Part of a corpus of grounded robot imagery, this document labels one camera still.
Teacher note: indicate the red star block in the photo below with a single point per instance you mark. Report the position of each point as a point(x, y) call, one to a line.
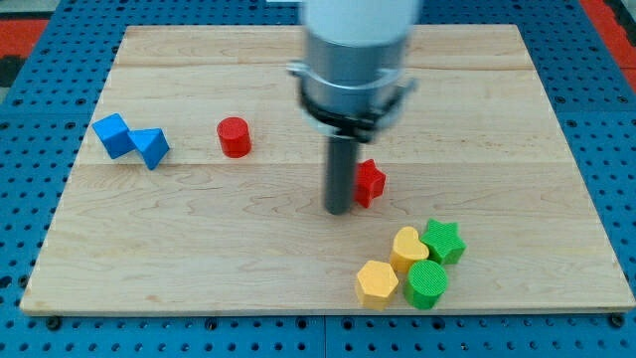
point(370, 183)

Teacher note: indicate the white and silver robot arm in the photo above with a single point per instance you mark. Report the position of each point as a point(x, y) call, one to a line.
point(350, 77)

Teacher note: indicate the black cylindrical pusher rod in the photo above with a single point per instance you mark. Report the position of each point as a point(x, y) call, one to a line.
point(341, 170)

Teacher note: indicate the red cylinder block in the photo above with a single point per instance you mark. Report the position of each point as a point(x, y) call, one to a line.
point(233, 134)

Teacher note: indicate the yellow heart block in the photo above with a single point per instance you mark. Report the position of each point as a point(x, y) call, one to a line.
point(407, 249)

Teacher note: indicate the yellow hexagon block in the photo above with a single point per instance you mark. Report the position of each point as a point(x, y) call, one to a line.
point(376, 285)

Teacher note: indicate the light wooden board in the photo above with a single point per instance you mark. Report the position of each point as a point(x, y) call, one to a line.
point(203, 234)

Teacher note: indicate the green star block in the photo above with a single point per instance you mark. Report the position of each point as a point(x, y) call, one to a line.
point(444, 243)

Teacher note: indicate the green cylinder block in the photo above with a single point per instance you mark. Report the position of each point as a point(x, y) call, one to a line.
point(425, 282)

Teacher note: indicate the blue triangular prism block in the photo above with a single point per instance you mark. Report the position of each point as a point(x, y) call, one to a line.
point(151, 144)

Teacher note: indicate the blue cube block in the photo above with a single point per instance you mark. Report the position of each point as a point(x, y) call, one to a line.
point(113, 133)

